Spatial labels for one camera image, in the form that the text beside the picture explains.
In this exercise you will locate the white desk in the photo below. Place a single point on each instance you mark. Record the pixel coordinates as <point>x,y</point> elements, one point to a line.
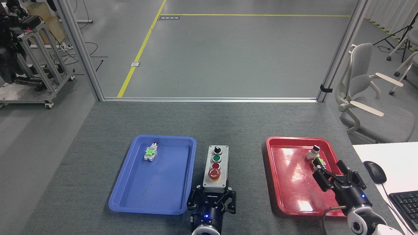
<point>392,153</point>

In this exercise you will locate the push button switch green block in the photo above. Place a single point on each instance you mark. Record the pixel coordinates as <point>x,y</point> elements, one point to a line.
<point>151,152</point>

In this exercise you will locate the cardboard box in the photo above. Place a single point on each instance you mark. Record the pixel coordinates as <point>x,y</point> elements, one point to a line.
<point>52,26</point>

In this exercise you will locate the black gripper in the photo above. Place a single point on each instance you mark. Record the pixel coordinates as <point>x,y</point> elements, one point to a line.
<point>352,197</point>
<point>209,218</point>

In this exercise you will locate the aluminium frame cart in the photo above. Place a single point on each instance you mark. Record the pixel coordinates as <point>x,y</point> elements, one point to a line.
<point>42,68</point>

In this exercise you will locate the blue plastic tray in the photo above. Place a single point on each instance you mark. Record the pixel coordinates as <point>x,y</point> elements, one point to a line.
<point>153,182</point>

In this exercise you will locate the silver frame post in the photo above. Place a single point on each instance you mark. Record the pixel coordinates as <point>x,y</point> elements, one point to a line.
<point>80,49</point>
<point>343,49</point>

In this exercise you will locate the silver frame rail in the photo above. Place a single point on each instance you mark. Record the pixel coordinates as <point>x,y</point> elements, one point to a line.
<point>209,99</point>

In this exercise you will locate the grey office chair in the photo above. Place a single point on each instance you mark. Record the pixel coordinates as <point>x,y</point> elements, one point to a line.
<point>359,81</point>

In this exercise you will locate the grey control box with buttons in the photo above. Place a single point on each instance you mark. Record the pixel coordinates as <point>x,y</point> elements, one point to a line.
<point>216,169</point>

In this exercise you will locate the black clamp on post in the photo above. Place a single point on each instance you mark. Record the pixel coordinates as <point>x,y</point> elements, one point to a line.
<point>326,88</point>

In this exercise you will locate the red plastic tray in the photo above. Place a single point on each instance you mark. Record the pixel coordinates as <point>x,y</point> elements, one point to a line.
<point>290,176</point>

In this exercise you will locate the black knob selector switch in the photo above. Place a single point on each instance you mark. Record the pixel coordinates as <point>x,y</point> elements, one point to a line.
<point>314,153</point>

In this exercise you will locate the black machine on cart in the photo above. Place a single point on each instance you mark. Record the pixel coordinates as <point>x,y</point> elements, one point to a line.
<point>8,58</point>

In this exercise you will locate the black tripod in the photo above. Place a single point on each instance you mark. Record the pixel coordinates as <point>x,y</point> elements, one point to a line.
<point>400,32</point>

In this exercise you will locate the black keyboard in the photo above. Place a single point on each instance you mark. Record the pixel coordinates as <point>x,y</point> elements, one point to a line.
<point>406,207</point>

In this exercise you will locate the silver floor plate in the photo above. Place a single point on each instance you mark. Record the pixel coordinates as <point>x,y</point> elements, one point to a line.
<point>136,64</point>

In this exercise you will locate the black computer mouse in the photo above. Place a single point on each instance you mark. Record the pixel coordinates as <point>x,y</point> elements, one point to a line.
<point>375,172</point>

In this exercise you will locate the white wheeled chair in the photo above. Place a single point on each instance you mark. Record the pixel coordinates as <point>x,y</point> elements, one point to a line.
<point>406,65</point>

